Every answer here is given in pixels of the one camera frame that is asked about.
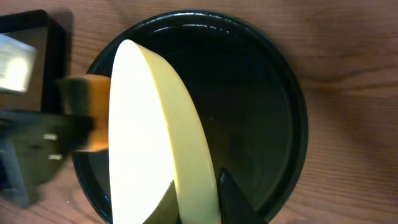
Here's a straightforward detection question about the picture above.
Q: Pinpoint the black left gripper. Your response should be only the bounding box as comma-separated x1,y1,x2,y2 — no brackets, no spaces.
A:
1,110,93,207

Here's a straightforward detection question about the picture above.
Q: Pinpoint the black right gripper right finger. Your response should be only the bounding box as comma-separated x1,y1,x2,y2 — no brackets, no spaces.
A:
216,167,267,224

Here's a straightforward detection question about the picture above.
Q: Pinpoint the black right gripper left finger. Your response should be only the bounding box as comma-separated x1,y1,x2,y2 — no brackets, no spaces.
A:
144,182,180,224

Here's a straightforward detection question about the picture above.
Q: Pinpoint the orange green sponge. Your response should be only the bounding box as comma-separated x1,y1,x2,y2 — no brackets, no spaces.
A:
57,74,111,152

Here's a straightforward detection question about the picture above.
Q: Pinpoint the yellow plate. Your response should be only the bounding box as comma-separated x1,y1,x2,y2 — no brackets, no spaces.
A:
108,40,221,223

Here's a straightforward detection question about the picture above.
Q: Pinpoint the black rectangular water tray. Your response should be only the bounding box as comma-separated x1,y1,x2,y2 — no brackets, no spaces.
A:
1,9,67,114

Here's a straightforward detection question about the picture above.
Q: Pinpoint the black round tray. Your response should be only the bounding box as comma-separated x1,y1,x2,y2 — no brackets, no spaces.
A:
72,10,308,223

